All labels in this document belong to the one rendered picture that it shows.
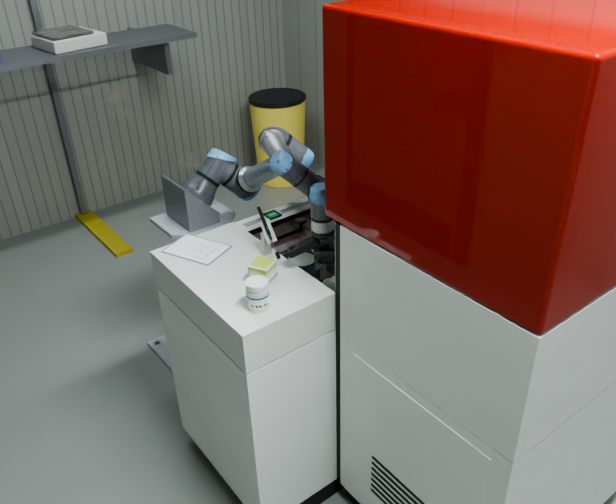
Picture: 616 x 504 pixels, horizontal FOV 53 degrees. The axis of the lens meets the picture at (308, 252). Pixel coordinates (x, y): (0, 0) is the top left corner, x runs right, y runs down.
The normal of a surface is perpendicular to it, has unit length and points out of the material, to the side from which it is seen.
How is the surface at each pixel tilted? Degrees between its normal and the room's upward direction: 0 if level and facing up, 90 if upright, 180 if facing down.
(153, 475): 0
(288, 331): 90
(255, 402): 90
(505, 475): 90
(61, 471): 0
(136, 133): 90
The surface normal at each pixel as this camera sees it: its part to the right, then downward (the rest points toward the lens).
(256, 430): 0.61, 0.39
